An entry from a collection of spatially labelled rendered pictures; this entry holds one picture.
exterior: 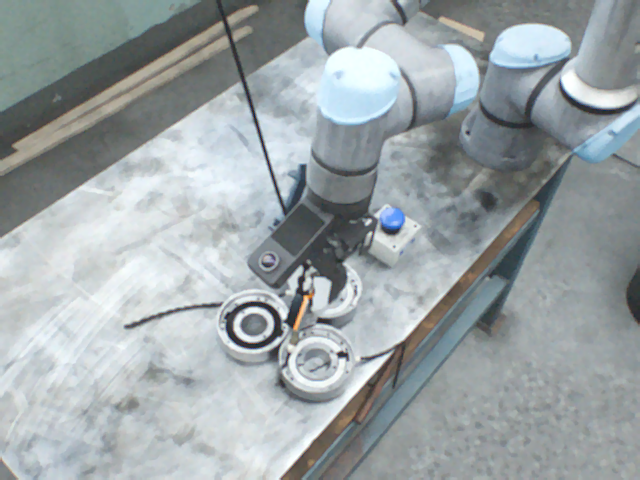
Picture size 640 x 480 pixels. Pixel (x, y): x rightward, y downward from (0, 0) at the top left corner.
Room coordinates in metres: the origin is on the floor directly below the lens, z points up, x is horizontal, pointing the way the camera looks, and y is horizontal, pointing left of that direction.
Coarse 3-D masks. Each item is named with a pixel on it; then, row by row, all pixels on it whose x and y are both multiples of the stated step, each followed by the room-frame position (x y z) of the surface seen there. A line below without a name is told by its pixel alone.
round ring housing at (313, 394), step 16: (288, 336) 0.46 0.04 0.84; (304, 336) 0.47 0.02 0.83; (336, 336) 0.47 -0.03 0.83; (304, 352) 0.44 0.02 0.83; (320, 352) 0.45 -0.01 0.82; (352, 352) 0.44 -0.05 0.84; (288, 368) 0.42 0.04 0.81; (304, 368) 0.42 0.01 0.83; (336, 368) 0.42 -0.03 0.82; (352, 368) 0.41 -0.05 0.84; (288, 384) 0.39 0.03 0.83; (336, 384) 0.39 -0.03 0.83; (320, 400) 0.38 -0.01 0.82
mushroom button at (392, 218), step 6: (384, 210) 0.67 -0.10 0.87; (390, 210) 0.67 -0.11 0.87; (396, 210) 0.67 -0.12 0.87; (384, 216) 0.66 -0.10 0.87; (390, 216) 0.66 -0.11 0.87; (396, 216) 0.66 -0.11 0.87; (402, 216) 0.66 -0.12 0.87; (384, 222) 0.65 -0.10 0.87; (390, 222) 0.65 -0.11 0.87; (396, 222) 0.65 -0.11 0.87; (402, 222) 0.65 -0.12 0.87; (390, 228) 0.64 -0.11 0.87; (396, 228) 0.64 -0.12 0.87
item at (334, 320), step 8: (344, 264) 0.59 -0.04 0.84; (312, 272) 0.58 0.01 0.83; (352, 272) 0.58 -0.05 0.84; (352, 280) 0.57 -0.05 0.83; (360, 280) 0.56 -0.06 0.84; (352, 288) 0.56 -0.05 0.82; (360, 288) 0.55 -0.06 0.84; (344, 296) 0.54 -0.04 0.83; (360, 296) 0.53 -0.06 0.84; (336, 304) 0.52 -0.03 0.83; (352, 304) 0.52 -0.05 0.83; (344, 312) 0.50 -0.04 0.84; (352, 312) 0.51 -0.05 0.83; (320, 320) 0.49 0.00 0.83; (328, 320) 0.49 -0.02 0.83; (336, 320) 0.49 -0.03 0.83; (344, 320) 0.50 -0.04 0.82
